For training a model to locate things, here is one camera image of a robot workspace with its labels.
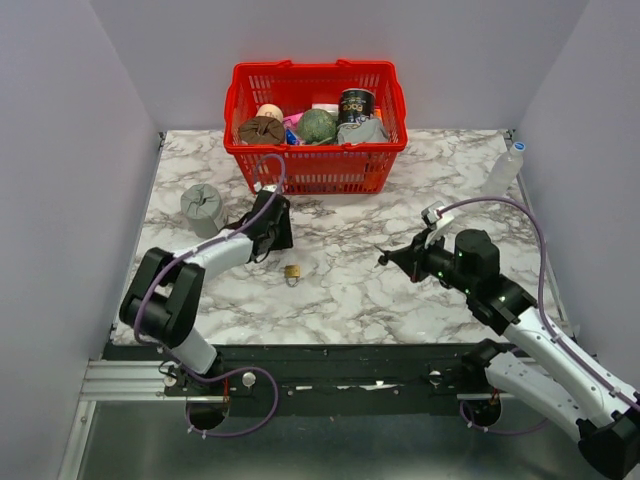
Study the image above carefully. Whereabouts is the grey wrapped roll in basket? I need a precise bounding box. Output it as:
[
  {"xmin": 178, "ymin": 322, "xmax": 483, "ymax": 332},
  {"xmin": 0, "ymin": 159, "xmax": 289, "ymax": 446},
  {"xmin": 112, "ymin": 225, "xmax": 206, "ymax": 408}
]
[{"xmin": 336, "ymin": 118, "xmax": 389, "ymax": 145}]

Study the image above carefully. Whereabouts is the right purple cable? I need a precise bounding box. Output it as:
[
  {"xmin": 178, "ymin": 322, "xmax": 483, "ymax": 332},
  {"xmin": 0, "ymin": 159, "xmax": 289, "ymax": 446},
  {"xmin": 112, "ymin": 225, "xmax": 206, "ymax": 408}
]
[{"xmin": 439, "ymin": 196, "xmax": 640, "ymax": 435}]

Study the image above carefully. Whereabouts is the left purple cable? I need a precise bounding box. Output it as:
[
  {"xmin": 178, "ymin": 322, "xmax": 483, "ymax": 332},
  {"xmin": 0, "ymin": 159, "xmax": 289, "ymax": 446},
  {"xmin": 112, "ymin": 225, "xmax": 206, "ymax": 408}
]
[{"xmin": 133, "ymin": 153, "xmax": 287, "ymax": 440}]

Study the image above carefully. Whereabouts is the brass padlock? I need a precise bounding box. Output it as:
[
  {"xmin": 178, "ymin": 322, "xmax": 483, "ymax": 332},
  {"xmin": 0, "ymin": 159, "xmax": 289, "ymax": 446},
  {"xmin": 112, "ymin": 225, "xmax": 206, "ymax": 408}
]
[{"xmin": 284, "ymin": 265, "xmax": 301, "ymax": 288}]

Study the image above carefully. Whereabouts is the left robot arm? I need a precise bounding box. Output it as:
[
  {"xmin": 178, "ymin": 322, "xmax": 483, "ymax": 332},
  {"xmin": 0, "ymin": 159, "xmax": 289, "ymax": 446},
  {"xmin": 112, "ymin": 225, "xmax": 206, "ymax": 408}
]
[{"xmin": 119, "ymin": 190, "xmax": 293, "ymax": 395}]

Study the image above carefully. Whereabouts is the black head key bunch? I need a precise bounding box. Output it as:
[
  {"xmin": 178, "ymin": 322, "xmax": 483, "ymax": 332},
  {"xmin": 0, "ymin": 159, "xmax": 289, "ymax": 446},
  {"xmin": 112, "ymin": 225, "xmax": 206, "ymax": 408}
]
[{"xmin": 377, "ymin": 246, "xmax": 394, "ymax": 267}]

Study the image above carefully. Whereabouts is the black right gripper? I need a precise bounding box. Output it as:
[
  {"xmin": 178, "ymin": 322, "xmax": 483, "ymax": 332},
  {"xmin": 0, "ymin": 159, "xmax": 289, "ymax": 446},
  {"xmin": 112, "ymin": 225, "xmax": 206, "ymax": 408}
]
[{"xmin": 389, "ymin": 227, "xmax": 475, "ymax": 295}]

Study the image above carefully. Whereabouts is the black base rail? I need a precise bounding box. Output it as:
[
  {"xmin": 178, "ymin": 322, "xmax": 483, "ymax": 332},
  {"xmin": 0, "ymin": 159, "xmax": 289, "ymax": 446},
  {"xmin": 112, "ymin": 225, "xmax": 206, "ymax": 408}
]
[{"xmin": 164, "ymin": 340, "xmax": 512, "ymax": 426}]

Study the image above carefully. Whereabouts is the grey wrapped roll on table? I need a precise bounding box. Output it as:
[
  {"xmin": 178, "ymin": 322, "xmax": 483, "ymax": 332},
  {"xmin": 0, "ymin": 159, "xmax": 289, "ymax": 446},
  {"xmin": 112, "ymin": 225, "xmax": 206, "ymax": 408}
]
[{"xmin": 180, "ymin": 183, "xmax": 228, "ymax": 239}]

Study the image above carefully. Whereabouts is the beige egg shaped object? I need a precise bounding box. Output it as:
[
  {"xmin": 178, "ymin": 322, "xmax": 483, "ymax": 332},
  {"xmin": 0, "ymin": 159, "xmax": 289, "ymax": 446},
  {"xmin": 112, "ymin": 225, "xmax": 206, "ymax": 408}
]
[{"xmin": 256, "ymin": 103, "xmax": 284, "ymax": 122}]

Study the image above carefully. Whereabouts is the green round ball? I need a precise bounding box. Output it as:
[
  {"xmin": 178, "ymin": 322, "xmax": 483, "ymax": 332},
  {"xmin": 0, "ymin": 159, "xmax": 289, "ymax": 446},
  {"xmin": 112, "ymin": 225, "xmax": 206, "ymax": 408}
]
[{"xmin": 296, "ymin": 109, "xmax": 337, "ymax": 145}]

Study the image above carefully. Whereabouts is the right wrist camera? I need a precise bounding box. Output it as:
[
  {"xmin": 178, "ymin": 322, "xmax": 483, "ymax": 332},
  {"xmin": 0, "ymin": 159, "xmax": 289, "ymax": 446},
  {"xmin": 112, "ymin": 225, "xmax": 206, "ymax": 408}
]
[{"xmin": 421, "ymin": 201, "xmax": 455, "ymax": 247}]

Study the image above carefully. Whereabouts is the clear plastic bottle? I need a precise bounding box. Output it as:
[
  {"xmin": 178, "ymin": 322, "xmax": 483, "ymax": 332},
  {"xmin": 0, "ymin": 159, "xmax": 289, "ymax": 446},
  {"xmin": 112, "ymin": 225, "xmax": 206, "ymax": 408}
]
[{"xmin": 481, "ymin": 142, "xmax": 526, "ymax": 196}]

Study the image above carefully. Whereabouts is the pink packet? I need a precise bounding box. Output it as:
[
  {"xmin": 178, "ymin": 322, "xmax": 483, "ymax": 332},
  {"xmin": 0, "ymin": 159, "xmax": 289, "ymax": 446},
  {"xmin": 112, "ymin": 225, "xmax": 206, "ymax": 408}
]
[{"xmin": 283, "ymin": 112, "xmax": 304, "ymax": 146}]

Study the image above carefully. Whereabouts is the red plastic basket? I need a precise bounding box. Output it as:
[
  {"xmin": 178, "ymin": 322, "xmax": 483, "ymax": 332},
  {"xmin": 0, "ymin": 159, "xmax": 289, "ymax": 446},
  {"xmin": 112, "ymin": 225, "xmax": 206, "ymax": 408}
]
[{"xmin": 224, "ymin": 59, "xmax": 408, "ymax": 195}]

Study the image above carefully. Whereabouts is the purple cable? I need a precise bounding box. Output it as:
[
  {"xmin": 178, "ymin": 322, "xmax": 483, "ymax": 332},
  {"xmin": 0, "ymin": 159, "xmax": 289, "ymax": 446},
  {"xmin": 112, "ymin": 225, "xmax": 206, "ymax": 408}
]
[
  {"xmin": 439, "ymin": 196, "xmax": 640, "ymax": 435},
  {"xmin": 133, "ymin": 153, "xmax": 287, "ymax": 440}
]

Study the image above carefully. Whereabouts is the brown wrapped roll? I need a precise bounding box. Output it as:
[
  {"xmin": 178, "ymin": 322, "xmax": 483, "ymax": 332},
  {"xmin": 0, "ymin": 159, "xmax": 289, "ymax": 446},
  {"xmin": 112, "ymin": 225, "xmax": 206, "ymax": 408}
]
[{"xmin": 238, "ymin": 116, "xmax": 286, "ymax": 145}]

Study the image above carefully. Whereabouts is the black can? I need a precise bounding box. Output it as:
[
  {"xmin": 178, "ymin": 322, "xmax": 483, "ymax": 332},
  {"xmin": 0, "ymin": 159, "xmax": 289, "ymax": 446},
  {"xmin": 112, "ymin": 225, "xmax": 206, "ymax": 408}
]
[{"xmin": 338, "ymin": 88, "xmax": 376, "ymax": 126}]

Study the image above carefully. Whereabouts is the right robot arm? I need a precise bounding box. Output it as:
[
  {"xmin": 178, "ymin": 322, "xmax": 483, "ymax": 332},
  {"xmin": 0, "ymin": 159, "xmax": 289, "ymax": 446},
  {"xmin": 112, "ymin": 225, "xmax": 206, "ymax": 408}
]
[{"xmin": 378, "ymin": 229, "xmax": 639, "ymax": 479}]

